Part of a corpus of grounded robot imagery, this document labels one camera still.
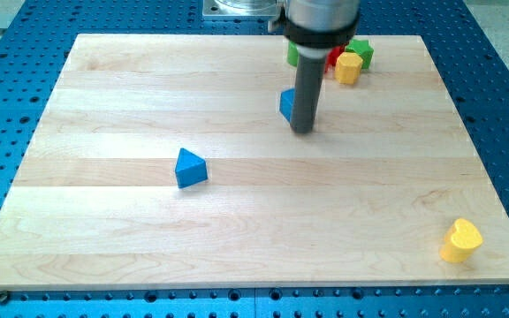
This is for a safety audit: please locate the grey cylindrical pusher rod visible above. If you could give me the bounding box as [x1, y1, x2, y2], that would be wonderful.
[290, 55, 326, 134]

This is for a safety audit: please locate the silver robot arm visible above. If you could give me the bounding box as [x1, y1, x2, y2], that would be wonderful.
[268, 0, 360, 134]

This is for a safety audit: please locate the green block left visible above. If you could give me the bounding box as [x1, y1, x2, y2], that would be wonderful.
[286, 42, 299, 67]

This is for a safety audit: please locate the red block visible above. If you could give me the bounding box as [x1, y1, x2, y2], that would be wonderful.
[324, 45, 346, 73]

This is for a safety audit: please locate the yellow hexagon block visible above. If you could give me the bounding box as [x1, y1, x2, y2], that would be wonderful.
[334, 52, 363, 85]

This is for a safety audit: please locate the green star block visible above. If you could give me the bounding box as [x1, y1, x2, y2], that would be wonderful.
[345, 39, 374, 69]

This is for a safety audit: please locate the light wooden board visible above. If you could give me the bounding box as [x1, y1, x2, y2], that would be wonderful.
[0, 34, 509, 291]

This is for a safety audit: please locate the blue triangular prism block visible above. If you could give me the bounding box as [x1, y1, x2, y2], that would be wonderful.
[174, 148, 209, 188]

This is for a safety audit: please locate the yellow heart block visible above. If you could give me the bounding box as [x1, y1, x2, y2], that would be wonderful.
[439, 218, 484, 263]

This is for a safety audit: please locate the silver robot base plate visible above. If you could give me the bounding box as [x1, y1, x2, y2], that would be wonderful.
[202, 0, 277, 19]

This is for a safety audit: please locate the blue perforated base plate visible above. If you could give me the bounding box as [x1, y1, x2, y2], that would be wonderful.
[0, 1, 509, 317]

